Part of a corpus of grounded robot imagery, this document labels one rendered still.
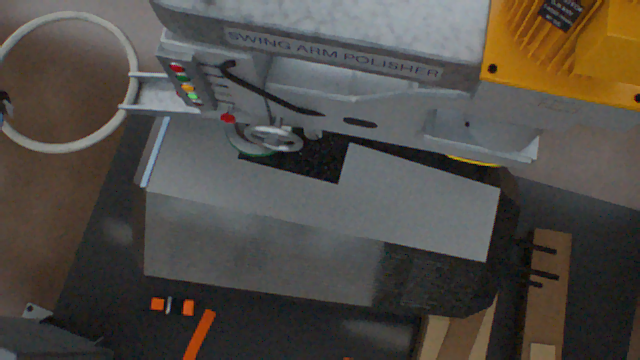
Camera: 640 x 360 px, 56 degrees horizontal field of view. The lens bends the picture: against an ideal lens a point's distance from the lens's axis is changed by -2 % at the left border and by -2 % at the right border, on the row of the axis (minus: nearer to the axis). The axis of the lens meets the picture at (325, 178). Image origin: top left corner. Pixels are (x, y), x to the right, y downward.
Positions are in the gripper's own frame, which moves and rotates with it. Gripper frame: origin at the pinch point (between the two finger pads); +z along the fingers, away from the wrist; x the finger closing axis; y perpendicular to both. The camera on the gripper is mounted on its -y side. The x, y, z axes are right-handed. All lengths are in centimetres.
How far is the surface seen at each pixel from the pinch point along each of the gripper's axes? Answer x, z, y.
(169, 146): 47, -7, 34
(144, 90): 45.7, -11.7, 15.1
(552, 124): 119, -83, 88
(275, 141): 71, -49, 60
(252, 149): 70, -13, 46
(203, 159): 56, -8, 42
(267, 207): 69, -9, 64
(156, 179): 40, -5, 42
